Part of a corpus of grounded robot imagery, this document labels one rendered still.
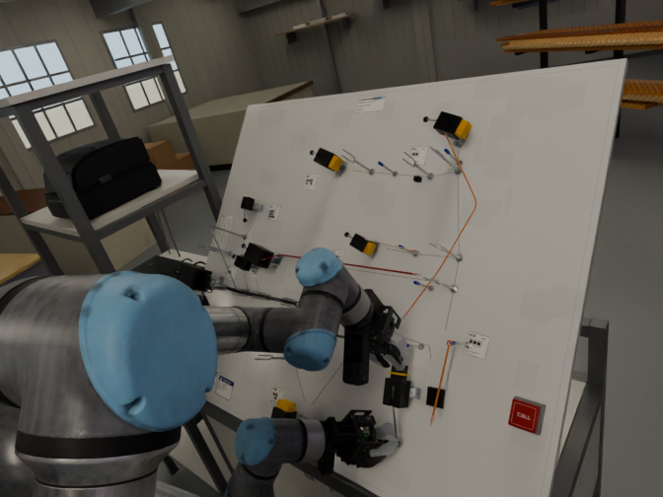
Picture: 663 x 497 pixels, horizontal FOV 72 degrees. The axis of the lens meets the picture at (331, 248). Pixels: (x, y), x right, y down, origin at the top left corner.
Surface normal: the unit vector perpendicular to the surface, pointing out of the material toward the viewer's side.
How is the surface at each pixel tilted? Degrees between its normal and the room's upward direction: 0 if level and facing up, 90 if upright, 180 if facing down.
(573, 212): 48
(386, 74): 90
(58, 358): 52
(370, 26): 90
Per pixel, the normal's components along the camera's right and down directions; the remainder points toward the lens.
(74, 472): 0.09, 0.54
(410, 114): -0.60, -0.22
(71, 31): 0.88, 0.00
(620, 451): -0.23, -0.87
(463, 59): -0.41, 0.50
